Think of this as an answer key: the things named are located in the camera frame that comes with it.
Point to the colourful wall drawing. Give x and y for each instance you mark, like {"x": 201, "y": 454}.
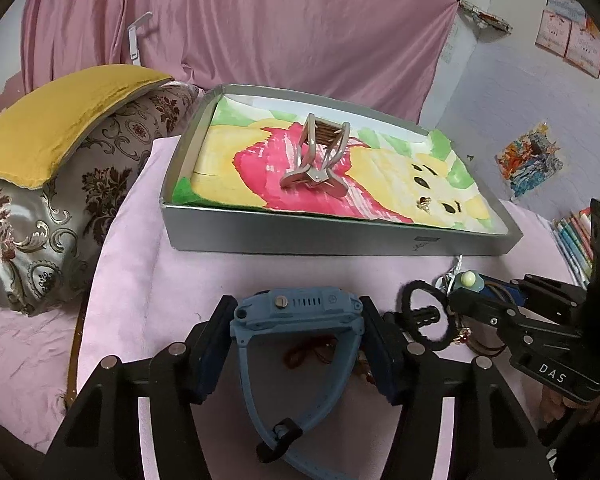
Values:
{"x": 527, "y": 160}

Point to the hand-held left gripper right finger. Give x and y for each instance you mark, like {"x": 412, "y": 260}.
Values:
{"x": 380, "y": 355}

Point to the brown bed trim strip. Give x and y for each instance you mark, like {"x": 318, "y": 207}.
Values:
{"x": 75, "y": 345}

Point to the pink bed sheet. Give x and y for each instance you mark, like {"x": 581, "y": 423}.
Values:
{"x": 155, "y": 285}

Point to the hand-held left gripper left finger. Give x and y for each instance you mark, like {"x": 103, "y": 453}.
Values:
{"x": 207, "y": 355}

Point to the blue smartwatch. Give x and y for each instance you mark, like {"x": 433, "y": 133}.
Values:
{"x": 280, "y": 310}

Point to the row of books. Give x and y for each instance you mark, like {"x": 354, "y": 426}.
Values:
{"x": 575, "y": 240}

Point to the grey cardboard tray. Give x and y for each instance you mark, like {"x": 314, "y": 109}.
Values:
{"x": 280, "y": 232}

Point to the yellow cushion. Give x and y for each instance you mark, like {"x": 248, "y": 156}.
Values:
{"x": 55, "y": 120}

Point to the amber bead earring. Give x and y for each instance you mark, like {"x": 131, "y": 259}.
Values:
{"x": 424, "y": 204}

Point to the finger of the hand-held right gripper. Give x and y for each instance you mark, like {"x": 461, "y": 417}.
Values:
{"x": 485, "y": 312}
{"x": 550, "y": 290}

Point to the pink curtain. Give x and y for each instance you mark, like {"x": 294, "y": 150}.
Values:
{"x": 280, "y": 20}

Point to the black hair clip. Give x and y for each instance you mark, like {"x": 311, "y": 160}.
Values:
{"x": 422, "y": 316}

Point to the blue white wall poster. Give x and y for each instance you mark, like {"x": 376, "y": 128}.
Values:
{"x": 565, "y": 4}

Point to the person's right hand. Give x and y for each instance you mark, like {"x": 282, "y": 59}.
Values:
{"x": 552, "y": 401}

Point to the patterned satin pillow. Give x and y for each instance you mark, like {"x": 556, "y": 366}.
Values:
{"x": 30, "y": 240}

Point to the pink wall poster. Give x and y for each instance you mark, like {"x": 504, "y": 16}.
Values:
{"x": 551, "y": 32}
{"x": 584, "y": 45}

